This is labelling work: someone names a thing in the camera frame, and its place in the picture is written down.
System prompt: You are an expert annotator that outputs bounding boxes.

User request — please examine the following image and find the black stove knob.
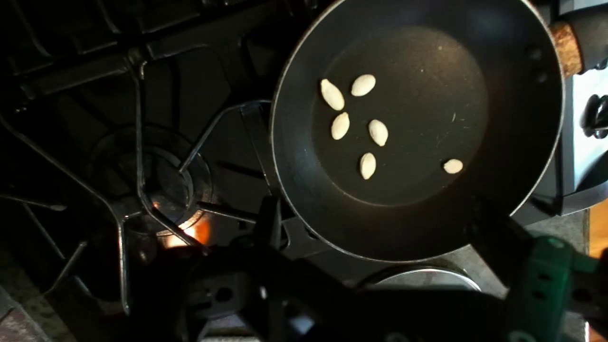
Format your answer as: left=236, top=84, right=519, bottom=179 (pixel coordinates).
left=585, top=93, right=608, bottom=141

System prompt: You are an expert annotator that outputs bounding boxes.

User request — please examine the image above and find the black gas stove range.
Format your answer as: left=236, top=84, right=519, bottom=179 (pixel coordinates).
left=0, top=0, right=608, bottom=319

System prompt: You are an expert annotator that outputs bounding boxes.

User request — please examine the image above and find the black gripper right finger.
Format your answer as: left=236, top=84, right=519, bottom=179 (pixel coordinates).
left=471, top=202, right=608, bottom=342

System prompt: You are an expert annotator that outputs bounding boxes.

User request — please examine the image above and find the black frying pan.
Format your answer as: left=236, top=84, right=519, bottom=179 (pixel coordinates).
left=270, top=0, right=608, bottom=264

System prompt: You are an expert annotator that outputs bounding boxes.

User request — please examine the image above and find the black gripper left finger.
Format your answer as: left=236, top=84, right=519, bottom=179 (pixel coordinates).
left=182, top=196, right=357, bottom=342

